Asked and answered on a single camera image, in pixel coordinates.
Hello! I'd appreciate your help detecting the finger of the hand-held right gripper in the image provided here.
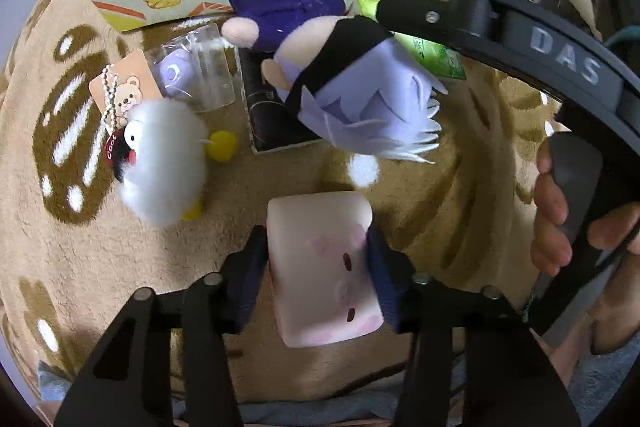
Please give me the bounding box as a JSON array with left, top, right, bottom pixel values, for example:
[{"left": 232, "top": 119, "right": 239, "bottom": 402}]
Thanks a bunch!
[{"left": 376, "top": 0, "right": 468, "bottom": 54}]

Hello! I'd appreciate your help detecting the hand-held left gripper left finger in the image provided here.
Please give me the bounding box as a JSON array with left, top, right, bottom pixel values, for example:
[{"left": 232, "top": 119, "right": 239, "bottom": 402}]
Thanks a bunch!
[{"left": 52, "top": 224, "right": 273, "bottom": 427}]

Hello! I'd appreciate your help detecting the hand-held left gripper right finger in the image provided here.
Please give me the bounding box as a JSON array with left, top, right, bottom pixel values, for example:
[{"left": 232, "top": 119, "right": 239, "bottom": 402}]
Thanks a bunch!
[{"left": 367, "top": 227, "right": 583, "bottom": 427}]

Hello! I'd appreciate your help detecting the green packet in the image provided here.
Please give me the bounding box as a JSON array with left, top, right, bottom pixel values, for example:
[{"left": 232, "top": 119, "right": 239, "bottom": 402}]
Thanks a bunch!
[{"left": 395, "top": 34, "right": 466, "bottom": 80}]

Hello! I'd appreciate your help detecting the pink square squishy toy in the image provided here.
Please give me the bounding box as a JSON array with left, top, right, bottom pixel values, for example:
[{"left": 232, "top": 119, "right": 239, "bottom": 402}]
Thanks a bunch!
[{"left": 266, "top": 192, "right": 385, "bottom": 349}]

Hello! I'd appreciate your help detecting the purple plush doll black blindfold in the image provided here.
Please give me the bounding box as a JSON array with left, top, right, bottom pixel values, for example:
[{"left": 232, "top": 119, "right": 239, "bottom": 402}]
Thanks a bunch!
[{"left": 182, "top": 0, "right": 448, "bottom": 165}]

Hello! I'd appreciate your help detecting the white fluffy penguin plush keychain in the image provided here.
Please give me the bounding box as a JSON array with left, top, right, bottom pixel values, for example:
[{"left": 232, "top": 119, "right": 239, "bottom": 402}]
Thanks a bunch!
[{"left": 89, "top": 49, "right": 240, "bottom": 228}]

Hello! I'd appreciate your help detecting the black box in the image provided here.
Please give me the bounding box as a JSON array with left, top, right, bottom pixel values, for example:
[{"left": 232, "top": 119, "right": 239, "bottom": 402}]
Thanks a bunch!
[{"left": 235, "top": 47, "right": 331, "bottom": 155}]

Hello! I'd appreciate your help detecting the purple toy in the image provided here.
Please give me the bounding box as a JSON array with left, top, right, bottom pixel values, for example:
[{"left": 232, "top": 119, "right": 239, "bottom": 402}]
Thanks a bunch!
[{"left": 150, "top": 24, "right": 237, "bottom": 114}]

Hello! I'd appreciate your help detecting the person's right forearm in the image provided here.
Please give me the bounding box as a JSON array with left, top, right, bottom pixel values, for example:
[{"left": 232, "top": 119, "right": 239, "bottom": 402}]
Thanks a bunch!
[{"left": 542, "top": 309, "right": 640, "bottom": 403}]

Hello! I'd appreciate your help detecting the person's right hand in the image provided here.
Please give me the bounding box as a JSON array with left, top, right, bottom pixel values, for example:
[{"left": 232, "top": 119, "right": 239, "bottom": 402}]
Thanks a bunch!
[{"left": 531, "top": 149, "right": 640, "bottom": 278}]

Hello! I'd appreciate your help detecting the grey blue cloth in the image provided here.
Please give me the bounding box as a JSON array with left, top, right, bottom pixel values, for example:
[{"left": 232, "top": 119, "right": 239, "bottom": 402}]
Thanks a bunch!
[{"left": 37, "top": 359, "right": 640, "bottom": 427}]

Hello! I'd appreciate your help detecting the beige brown patterned blanket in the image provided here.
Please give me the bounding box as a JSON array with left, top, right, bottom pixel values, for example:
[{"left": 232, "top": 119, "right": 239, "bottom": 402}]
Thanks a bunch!
[{"left": 0, "top": 0, "right": 640, "bottom": 408}]

